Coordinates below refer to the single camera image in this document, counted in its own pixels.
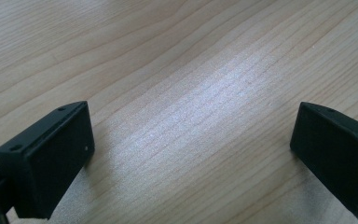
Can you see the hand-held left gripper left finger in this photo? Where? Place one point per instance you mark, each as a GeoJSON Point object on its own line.
{"type": "Point", "coordinates": [52, 161]}

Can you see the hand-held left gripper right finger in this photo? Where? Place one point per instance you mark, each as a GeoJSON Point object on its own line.
{"type": "Point", "coordinates": [335, 155]}

